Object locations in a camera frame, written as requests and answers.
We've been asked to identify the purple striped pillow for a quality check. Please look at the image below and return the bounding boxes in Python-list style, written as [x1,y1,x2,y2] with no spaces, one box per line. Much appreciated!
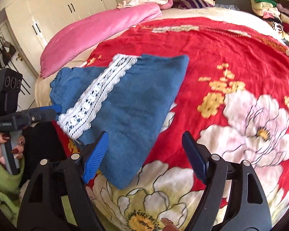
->
[172,0,214,9]

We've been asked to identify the red floral blanket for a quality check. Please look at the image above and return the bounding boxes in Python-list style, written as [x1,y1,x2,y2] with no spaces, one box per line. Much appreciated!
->
[51,16,289,231]

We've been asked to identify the pile of folded clothes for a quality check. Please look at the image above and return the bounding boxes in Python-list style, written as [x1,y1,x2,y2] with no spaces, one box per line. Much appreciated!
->
[251,0,289,48]

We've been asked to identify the blue denim pants lace trim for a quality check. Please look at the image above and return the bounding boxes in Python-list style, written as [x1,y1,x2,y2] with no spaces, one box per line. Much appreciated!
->
[50,54,189,189]

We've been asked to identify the green left sleeve forearm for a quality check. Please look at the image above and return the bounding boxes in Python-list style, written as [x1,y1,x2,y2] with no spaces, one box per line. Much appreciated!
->
[0,132,26,226]

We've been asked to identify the pink bolster pillow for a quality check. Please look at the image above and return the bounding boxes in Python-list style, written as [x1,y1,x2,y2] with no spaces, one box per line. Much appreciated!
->
[40,3,161,78]

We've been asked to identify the hanging bags on door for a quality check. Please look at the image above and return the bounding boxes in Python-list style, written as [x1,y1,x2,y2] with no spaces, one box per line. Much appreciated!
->
[0,35,18,71]

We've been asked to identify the right hand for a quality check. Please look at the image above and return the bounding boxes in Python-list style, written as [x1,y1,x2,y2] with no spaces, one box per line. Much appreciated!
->
[161,218,180,231]

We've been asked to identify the cream bed sheet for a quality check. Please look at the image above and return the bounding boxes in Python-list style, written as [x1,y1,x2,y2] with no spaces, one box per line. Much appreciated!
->
[35,7,284,106]

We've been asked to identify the cream wardrobe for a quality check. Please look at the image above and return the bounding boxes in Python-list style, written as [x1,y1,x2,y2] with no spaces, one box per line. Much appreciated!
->
[0,0,117,110]

